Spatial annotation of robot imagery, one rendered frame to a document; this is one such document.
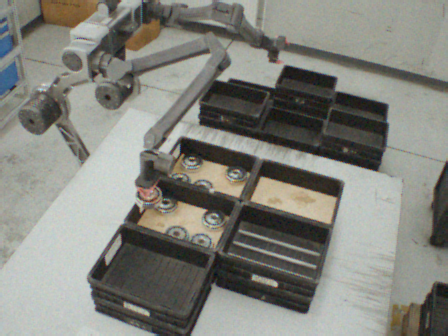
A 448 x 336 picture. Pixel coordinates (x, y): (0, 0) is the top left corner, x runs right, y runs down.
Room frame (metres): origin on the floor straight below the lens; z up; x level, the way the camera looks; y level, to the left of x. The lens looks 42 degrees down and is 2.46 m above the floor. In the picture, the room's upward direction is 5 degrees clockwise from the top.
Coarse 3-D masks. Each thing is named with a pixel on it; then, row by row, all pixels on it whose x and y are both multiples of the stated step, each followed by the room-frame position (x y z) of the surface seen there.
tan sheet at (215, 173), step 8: (176, 168) 1.77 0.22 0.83; (208, 168) 1.79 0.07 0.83; (216, 168) 1.79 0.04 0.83; (224, 168) 1.80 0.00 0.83; (168, 176) 1.71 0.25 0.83; (192, 176) 1.73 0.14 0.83; (200, 176) 1.73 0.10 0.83; (208, 176) 1.73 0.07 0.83; (216, 176) 1.74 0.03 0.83; (224, 176) 1.74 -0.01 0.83; (248, 176) 1.76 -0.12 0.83; (216, 184) 1.69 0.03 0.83; (224, 184) 1.69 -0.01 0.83; (224, 192) 1.64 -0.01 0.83; (232, 192) 1.64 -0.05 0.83; (240, 192) 1.65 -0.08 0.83
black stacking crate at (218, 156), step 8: (184, 144) 1.88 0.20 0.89; (192, 144) 1.86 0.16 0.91; (200, 144) 1.85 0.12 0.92; (184, 152) 1.88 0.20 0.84; (192, 152) 1.86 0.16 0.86; (200, 152) 1.85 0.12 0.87; (208, 152) 1.84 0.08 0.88; (216, 152) 1.83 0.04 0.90; (224, 152) 1.82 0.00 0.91; (176, 160) 1.81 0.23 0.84; (208, 160) 1.84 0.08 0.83; (216, 160) 1.83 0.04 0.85; (224, 160) 1.82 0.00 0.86; (232, 160) 1.81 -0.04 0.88; (240, 160) 1.80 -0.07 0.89; (248, 160) 1.79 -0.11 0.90; (248, 168) 1.79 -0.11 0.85
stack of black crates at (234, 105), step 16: (208, 96) 2.82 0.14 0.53; (224, 96) 2.90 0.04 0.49; (240, 96) 2.88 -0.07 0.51; (256, 96) 2.85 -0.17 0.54; (208, 112) 2.65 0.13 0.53; (224, 112) 2.62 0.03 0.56; (240, 112) 2.59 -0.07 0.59; (256, 112) 2.75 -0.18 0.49; (224, 128) 2.62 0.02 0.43; (240, 128) 2.58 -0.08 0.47; (256, 128) 2.57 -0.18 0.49
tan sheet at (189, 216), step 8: (184, 208) 1.52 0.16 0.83; (192, 208) 1.52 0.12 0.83; (200, 208) 1.53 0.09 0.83; (144, 216) 1.45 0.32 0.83; (152, 216) 1.46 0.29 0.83; (160, 216) 1.46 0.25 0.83; (168, 216) 1.46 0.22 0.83; (176, 216) 1.47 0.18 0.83; (184, 216) 1.47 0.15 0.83; (192, 216) 1.48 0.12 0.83; (200, 216) 1.48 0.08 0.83; (144, 224) 1.41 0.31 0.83; (152, 224) 1.41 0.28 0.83; (160, 224) 1.42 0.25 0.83; (168, 224) 1.42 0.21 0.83; (176, 224) 1.42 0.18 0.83; (184, 224) 1.43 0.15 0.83; (192, 224) 1.43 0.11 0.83; (200, 224) 1.44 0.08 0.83; (192, 232) 1.39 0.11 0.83; (208, 232) 1.40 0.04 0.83; (216, 232) 1.40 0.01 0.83; (216, 240) 1.36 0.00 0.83
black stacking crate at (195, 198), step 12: (168, 192) 1.57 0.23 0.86; (180, 192) 1.56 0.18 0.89; (192, 192) 1.54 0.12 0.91; (192, 204) 1.54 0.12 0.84; (204, 204) 1.53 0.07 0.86; (216, 204) 1.51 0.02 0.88; (228, 204) 1.50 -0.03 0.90; (132, 216) 1.38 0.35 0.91; (228, 216) 1.50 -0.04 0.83; (216, 264) 1.24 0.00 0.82
